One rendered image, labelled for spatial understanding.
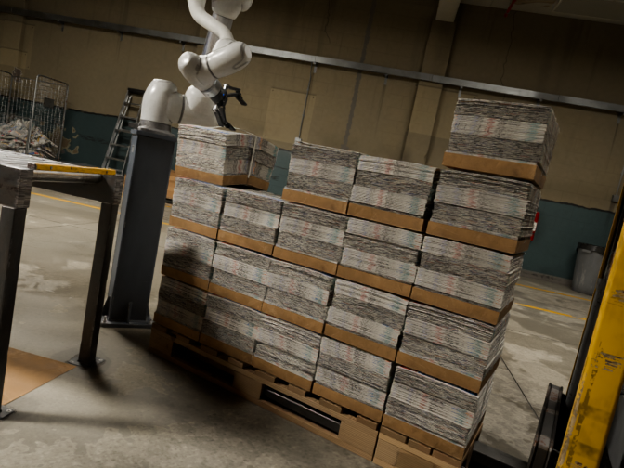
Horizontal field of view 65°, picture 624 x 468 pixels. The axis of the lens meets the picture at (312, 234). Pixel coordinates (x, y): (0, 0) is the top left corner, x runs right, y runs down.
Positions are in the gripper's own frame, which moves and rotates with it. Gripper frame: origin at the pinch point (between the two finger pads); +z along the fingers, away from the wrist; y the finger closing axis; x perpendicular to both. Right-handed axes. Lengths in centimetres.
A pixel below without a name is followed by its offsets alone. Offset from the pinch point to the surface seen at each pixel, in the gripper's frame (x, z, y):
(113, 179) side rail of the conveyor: -12, -36, 54
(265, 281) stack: 47, 3, 69
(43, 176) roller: -6, -65, 67
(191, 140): -5.4, -14.0, 22.5
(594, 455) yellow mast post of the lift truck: 167, -11, 84
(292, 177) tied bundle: 50, -12, 29
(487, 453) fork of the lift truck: 140, 44, 98
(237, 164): 13.6, -2.0, 24.6
